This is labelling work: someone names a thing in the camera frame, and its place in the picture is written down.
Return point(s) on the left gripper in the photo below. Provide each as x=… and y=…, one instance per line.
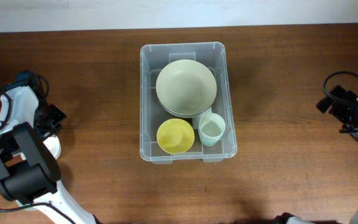
x=43, y=130

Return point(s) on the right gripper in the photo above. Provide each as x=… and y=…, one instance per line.
x=339, y=92

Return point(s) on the small white bowl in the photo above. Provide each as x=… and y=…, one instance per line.
x=52, y=143

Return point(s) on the small yellow bowl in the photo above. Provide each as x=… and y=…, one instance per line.
x=175, y=136

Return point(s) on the cream plastic cup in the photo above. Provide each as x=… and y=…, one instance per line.
x=212, y=124

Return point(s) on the mint green plastic cup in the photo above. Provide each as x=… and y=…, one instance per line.
x=208, y=142

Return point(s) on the large cream bowl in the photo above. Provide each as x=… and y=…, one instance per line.
x=186, y=87
x=177, y=114

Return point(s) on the grey plastic cup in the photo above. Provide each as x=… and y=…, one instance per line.
x=203, y=134

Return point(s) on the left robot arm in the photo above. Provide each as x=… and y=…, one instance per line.
x=29, y=149

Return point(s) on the clear plastic storage container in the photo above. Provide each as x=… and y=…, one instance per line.
x=153, y=58

